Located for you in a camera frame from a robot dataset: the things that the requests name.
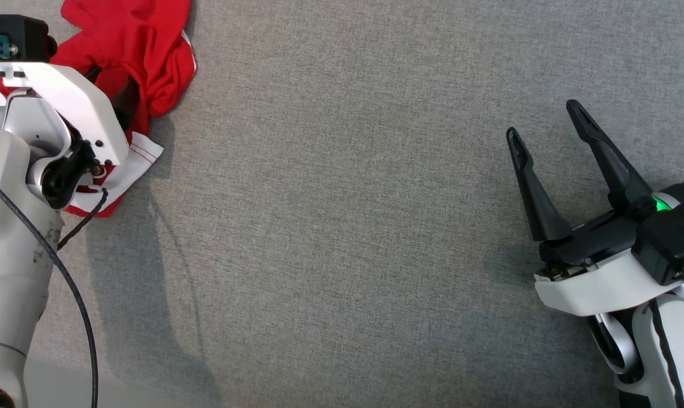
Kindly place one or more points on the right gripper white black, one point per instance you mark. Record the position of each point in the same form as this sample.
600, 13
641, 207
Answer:
597, 283

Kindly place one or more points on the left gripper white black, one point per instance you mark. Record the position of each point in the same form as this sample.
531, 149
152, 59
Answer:
75, 102

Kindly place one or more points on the red shorts with white trim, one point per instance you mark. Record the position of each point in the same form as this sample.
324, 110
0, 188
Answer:
137, 39

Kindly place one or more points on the right robot arm silver white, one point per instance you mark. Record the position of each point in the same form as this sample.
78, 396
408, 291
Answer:
636, 340

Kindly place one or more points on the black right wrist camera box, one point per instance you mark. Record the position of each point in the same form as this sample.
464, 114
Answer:
676, 243

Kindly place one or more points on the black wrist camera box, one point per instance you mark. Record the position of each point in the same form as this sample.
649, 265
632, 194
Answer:
27, 34
676, 243

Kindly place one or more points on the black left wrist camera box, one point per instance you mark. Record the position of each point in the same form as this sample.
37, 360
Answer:
27, 34

